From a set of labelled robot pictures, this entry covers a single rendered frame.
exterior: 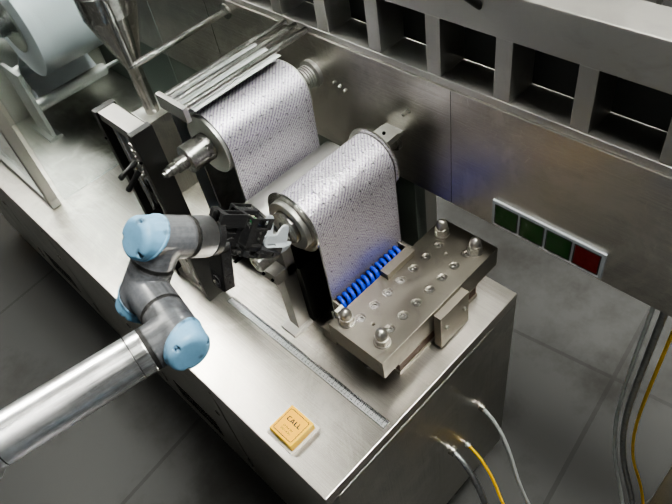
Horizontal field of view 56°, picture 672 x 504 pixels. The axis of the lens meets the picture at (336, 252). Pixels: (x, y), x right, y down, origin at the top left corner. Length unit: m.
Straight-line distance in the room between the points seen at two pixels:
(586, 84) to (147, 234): 0.72
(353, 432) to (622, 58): 0.88
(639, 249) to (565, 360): 1.39
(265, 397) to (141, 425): 1.23
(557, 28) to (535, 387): 1.66
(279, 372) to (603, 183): 0.81
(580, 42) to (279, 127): 0.66
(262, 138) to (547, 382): 1.53
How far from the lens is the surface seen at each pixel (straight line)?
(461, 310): 1.46
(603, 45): 1.05
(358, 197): 1.32
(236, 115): 1.37
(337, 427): 1.42
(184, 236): 1.07
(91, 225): 2.05
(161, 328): 1.02
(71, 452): 2.74
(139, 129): 1.35
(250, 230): 1.16
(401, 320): 1.39
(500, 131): 1.24
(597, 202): 1.21
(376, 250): 1.47
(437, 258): 1.49
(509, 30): 1.12
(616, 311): 2.74
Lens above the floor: 2.16
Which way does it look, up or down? 48 degrees down
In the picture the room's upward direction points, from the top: 12 degrees counter-clockwise
